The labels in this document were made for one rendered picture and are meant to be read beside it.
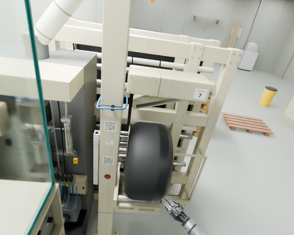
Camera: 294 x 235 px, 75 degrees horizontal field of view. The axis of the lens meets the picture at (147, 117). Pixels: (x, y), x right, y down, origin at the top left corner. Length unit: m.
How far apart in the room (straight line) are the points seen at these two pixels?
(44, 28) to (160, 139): 1.00
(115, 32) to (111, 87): 0.29
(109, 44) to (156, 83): 0.48
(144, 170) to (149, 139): 0.20
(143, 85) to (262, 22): 11.72
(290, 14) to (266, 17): 1.13
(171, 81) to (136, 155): 0.57
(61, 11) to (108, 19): 0.42
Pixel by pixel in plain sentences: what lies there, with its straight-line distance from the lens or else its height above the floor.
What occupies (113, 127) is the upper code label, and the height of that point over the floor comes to 1.50.
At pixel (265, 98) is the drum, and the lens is 7.20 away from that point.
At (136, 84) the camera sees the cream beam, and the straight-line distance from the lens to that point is 1.38.
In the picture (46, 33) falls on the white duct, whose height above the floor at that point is 1.96.
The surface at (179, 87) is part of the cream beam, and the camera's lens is 1.41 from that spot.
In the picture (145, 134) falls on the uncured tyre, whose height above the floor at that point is 1.46.
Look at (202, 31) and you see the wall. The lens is 12.05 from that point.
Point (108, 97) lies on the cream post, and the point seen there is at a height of 1.71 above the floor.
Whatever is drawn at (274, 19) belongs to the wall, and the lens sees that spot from 13.05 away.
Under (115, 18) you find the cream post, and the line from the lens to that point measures 1.04.
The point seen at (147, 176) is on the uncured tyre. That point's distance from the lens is 1.24.
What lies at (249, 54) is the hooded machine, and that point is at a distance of 12.03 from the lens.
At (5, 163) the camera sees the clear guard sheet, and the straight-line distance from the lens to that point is 0.77.
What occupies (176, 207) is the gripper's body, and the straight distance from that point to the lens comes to 1.41.
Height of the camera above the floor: 2.18
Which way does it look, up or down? 29 degrees down
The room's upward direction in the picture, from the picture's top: 9 degrees clockwise
